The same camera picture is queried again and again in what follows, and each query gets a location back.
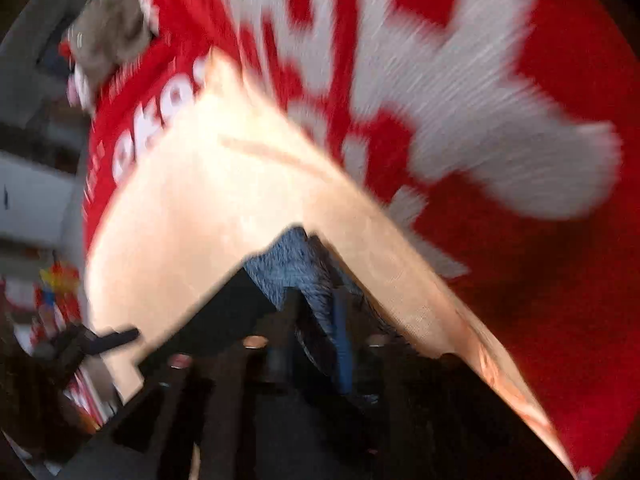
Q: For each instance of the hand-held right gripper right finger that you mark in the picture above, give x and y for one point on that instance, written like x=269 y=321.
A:
x=343 y=340

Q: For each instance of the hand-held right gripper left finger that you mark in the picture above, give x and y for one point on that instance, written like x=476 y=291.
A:
x=220 y=410

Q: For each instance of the red printed blanket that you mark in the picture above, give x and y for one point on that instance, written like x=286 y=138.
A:
x=550 y=310

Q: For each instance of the beige plush toy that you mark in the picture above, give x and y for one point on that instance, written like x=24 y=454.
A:
x=107 y=35

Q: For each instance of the red yellow blue object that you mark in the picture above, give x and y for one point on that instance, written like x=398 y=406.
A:
x=57 y=285

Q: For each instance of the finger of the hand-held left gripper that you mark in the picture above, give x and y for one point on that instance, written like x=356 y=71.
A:
x=117 y=338

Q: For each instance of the black and blue-grey pants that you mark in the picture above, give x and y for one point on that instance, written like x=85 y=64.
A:
x=295 y=265

